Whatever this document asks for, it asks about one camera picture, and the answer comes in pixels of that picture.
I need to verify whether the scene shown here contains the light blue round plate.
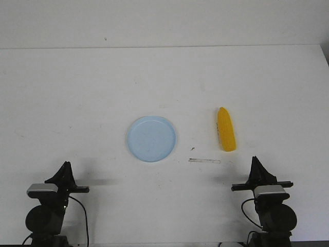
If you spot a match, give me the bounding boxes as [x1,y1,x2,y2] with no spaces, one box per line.
[126,115,177,163]

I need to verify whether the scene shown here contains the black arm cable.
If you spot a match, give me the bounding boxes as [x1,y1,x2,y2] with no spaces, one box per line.
[68,197,90,246]
[241,197,263,230]

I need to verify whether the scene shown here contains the vertical clear tape strip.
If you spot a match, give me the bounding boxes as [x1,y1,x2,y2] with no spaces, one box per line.
[215,121,221,143]

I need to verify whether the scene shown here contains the horizontal clear tape strip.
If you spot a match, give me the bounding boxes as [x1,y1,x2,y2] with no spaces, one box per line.
[189,158,221,164]

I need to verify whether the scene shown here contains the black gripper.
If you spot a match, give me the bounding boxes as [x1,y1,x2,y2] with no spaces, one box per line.
[231,156,294,191]
[44,161,89,202]

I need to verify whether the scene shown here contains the yellow toy corn cob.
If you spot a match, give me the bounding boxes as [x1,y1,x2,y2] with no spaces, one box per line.
[217,107,236,152]

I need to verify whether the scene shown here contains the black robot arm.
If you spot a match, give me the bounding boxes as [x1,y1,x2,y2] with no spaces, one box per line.
[25,161,89,246]
[231,156,297,246]

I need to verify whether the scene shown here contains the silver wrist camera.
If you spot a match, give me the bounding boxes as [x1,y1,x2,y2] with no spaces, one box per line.
[27,183,58,199]
[253,185,290,200]

